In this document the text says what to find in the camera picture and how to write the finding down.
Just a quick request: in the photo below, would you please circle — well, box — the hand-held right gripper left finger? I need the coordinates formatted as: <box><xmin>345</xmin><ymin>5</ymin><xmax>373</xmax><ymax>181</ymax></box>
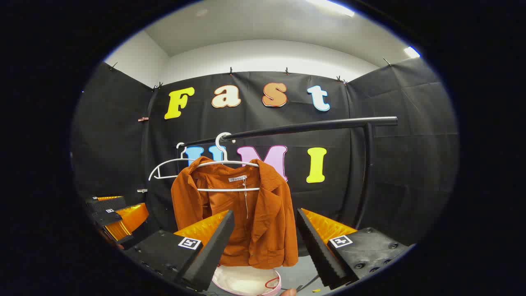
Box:
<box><xmin>123</xmin><ymin>210</ymin><xmax>235</xmax><ymax>292</ymax></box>

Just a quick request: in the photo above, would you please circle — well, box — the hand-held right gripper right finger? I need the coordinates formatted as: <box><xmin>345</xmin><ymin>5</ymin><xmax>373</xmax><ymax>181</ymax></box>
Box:
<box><xmin>296</xmin><ymin>208</ymin><xmax>411</xmax><ymax>289</ymax></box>

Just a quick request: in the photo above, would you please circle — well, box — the white pink laundry hamper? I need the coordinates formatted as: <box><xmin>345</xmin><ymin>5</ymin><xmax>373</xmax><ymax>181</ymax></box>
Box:
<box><xmin>212</xmin><ymin>265</ymin><xmax>282</xmax><ymax>296</ymax></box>

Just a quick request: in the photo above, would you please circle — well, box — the orange corduroy jacket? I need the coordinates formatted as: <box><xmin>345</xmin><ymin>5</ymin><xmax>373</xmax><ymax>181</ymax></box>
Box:
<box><xmin>171</xmin><ymin>156</ymin><xmax>299</xmax><ymax>270</ymax></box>

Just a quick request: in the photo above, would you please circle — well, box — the white clothes hanger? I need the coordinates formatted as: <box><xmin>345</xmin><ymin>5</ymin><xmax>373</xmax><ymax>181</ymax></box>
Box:
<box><xmin>193</xmin><ymin>132</ymin><xmax>261</xmax><ymax>193</ymax></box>
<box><xmin>148</xmin><ymin>142</ymin><xmax>196</xmax><ymax>181</ymax></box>

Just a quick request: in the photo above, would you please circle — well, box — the black clothes rack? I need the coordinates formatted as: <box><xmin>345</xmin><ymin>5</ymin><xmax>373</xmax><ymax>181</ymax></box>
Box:
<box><xmin>179</xmin><ymin>116</ymin><xmax>398</xmax><ymax>230</ymax></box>

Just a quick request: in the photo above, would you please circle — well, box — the black backdrop cloth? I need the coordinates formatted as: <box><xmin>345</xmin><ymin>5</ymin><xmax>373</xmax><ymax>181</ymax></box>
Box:
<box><xmin>72</xmin><ymin>58</ymin><xmax>459</xmax><ymax>251</ymax></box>

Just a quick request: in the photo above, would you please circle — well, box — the long ceiling light strip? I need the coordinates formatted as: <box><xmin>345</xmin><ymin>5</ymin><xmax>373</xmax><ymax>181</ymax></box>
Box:
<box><xmin>306</xmin><ymin>0</ymin><xmax>356</xmax><ymax>17</ymax></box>

